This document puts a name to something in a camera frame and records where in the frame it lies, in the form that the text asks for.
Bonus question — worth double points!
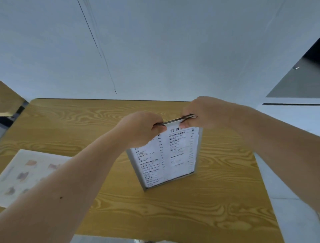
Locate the white printed menu sheet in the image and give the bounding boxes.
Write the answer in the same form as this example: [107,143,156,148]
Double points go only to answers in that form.
[132,126,200,187]

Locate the person's left hand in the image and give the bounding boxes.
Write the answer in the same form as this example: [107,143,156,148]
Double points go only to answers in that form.
[113,111,167,147]

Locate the person's left forearm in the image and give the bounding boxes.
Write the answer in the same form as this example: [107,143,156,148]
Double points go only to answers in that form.
[0,134,137,243]

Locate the person's right hand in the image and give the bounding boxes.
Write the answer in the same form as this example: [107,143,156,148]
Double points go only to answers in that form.
[180,96,237,131]

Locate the white picture menu card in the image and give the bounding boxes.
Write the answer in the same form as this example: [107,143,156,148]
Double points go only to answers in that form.
[0,149,73,209]

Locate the person's right forearm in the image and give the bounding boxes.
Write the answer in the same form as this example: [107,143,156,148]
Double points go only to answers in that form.
[231,103,320,213]

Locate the clear acrylic menu stand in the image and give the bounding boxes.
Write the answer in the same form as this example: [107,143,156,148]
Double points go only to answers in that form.
[126,114,203,192]

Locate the thin black wall cable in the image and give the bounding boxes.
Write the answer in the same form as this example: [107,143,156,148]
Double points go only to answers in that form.
[77,0,117,94]

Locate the wooden chair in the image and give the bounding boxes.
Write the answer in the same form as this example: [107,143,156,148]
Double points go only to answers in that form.
[0,81,29,129]

